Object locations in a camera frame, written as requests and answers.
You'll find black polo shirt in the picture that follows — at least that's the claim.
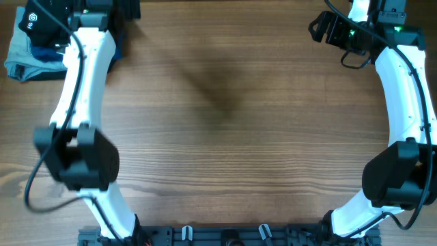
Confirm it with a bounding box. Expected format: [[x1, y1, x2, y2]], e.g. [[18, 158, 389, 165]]
[[18, 0, 141, 48]]

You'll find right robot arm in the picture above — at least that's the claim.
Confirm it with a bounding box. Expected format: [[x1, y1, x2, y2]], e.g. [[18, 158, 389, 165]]
[[308, 1, 436, 245]]

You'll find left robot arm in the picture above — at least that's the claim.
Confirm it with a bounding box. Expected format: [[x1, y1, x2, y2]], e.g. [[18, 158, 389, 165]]
[[24, 1, 149, 245]]

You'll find dark blue folded garment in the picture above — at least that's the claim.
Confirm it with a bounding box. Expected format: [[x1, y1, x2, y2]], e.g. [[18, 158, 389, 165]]
[[28, 31, 127, 71]]

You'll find light blue folded garment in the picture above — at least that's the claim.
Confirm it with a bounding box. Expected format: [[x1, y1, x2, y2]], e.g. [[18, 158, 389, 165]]
[[4, 6, 67, 83]]

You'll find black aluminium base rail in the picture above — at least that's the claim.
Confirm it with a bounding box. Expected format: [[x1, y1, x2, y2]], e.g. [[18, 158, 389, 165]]
[[77, 224, 382, 246]]

